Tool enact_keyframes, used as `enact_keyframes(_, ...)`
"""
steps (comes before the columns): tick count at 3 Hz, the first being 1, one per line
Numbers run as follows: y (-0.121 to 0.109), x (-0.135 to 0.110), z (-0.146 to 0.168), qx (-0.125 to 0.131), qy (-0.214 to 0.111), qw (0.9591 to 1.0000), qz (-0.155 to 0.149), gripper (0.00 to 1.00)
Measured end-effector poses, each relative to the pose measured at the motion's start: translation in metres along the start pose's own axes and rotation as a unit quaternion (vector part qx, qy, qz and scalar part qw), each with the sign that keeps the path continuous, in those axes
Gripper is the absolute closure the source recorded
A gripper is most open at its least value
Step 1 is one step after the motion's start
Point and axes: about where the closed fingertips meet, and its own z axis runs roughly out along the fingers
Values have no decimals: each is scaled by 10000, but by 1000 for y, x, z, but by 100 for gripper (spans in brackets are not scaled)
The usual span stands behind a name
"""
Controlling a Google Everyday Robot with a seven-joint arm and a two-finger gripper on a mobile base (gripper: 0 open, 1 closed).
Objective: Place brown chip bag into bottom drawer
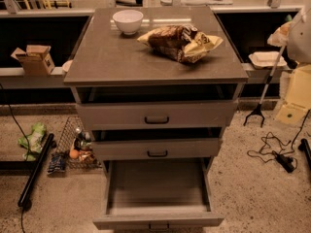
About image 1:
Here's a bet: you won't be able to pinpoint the white takeout container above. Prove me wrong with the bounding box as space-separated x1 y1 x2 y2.
249 51 279 69

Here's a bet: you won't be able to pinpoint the blue snack bag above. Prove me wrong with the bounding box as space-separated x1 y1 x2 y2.
48 152 66 174

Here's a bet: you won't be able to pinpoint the green chip bag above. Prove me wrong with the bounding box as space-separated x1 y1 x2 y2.
17 122 47 161

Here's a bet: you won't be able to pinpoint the orange fruit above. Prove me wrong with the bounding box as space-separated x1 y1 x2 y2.
69 150 80 159

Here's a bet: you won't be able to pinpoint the grey drawer cabinet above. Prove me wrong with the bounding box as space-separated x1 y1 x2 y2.
62 6 250 167

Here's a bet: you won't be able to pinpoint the reacher grabber tool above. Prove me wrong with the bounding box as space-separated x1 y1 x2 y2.
243 46 286 126

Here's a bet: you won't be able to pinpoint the black floor bar right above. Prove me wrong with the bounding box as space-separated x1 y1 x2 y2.
298 138 311 170

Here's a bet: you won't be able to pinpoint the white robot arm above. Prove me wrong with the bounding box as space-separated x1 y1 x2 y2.
267 3 311 124

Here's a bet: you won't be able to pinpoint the black power adapter cable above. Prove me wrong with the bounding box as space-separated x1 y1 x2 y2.
246 109 311 174

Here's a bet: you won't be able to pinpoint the middle drawer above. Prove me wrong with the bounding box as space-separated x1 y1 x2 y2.
92 138 222 160

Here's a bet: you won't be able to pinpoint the black floor bar left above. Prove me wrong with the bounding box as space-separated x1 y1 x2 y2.
17 133 54 209

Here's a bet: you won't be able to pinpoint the brown chip bag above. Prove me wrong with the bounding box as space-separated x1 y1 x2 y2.
137 24 223 63

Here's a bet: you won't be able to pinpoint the bottom drawer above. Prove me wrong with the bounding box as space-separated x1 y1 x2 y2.
93 158 224 232

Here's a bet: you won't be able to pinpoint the drawer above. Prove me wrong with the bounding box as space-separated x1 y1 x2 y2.
77 101 237 130
93 158 224 232
92 138 222 160

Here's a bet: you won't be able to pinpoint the bottle in basket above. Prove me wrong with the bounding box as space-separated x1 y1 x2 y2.
74 127 91 150

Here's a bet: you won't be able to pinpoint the black floor bar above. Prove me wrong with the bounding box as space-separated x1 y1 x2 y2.
298 138 311 170
17 133 54 209

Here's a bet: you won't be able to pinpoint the black cable left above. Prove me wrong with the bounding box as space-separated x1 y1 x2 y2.
0 83 32 233

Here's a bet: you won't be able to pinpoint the white bowl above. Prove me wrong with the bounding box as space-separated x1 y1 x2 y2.
113 10 144 35

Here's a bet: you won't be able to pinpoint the wire basket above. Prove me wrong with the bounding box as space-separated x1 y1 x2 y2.
56 116 101 169

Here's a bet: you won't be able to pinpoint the cardboard box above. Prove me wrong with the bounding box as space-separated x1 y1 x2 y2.
11 45 54 77

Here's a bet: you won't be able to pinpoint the top drawer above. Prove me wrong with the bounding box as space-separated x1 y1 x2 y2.
77 101 237 130

